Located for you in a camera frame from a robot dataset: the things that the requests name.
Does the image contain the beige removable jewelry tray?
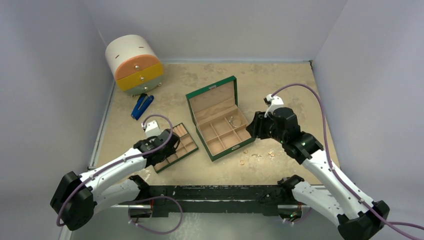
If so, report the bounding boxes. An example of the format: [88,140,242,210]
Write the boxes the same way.
[153,122,199,174]

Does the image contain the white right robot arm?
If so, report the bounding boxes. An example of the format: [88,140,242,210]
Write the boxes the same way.
[246,107,390,240]

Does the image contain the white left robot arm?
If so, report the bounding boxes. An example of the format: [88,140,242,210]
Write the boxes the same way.
[50,128,180,231]

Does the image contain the green jewelry box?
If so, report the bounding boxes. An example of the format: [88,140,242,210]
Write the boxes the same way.
[185,76,255,162]

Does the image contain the blue hand tool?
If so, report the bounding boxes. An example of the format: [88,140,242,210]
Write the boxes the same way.
[131,93,154,121]

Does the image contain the white round drawer cabinet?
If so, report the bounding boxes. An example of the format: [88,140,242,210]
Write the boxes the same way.
[105,34,164,96]

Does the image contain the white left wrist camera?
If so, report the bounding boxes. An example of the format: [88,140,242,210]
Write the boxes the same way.
[141,120,162,138]

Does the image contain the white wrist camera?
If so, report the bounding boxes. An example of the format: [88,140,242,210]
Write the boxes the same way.
[141,120,162,138]
[264,94,284,118]

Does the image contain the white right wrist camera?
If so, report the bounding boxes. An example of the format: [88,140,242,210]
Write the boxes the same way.
[264,94,284,118]

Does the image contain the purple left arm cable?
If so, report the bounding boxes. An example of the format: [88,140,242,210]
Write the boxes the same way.
[56,114,174,228]

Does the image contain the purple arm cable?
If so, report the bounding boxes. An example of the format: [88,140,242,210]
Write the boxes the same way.
[270,83,424,240]
[56,114,174,228]

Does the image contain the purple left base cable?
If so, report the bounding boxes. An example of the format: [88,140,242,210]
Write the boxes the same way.
[127,196,184,236]

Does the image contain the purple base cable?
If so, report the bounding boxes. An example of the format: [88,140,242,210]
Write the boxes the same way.
[282,206,314,226]
[127,196,184,236]

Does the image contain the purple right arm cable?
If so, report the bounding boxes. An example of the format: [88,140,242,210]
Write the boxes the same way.
[270,83,424,240]

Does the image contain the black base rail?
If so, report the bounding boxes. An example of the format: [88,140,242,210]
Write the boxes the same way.
[129,185,308,220]

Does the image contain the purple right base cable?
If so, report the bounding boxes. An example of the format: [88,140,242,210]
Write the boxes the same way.
[282,206,314,226]

